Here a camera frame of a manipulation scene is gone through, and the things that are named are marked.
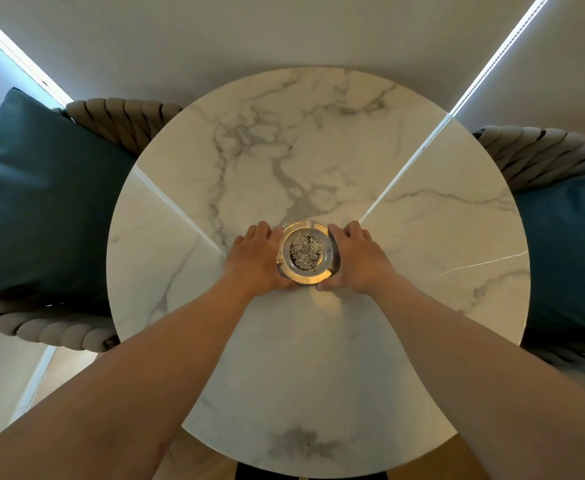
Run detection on person's right hand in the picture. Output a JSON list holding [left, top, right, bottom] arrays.
[[315, 220, 398, 296]]

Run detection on person's left hand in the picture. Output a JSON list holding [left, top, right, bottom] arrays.
[[222, 221, 301, 299]]

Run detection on clear glass jar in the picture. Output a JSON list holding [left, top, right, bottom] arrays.
[[275, 220, 342, 287]]

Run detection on person's left forearm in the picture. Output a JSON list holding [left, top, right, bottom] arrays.
[[0, 276, 254, 480]]

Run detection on person's right forearm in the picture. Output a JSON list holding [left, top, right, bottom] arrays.
[[371, 275, 585, 480]]

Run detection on dark speckled seeds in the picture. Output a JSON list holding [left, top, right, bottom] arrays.
[[289, 235, 325, 272]]

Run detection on teal cushion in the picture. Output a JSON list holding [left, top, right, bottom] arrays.
[[513, 170, 585, 341], [0, 88, 138, 316]]

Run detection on beige woven rope chair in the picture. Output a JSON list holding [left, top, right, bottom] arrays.
[[473, 125, 585, 391], [0, 98, 183, 353]]

